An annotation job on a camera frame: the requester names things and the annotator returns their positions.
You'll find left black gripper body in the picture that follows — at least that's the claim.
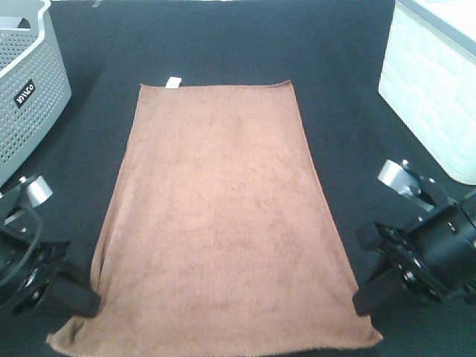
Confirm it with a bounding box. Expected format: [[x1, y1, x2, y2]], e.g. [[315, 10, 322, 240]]
[[1, 197, 71, 316]]

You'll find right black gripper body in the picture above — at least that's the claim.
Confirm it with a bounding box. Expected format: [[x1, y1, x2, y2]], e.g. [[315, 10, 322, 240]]
[[376, 180, 475, 304]]

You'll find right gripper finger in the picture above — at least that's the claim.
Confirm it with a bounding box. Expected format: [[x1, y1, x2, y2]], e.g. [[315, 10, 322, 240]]
[[353, 269, 403, 316], [356, 222, 382, 254]]

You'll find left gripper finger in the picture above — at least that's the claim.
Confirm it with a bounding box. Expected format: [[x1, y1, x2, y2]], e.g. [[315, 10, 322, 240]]
[[48, 261, 101, 318]]

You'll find brown towel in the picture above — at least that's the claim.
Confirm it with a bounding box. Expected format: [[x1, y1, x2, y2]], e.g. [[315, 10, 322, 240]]
[[47, 81, 382, 356]]

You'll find grey perforated laundry basket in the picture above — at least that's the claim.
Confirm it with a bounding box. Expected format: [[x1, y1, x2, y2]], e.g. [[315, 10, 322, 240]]
[[1, 1, 71, 184]]

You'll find white plastic storage bin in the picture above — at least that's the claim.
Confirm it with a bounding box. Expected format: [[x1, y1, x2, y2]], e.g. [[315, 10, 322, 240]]
[[378, 1, 475, 185]]

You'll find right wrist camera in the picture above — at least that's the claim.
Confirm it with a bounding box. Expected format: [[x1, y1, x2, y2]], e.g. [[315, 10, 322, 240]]
[[377, 159, 422, 197]]

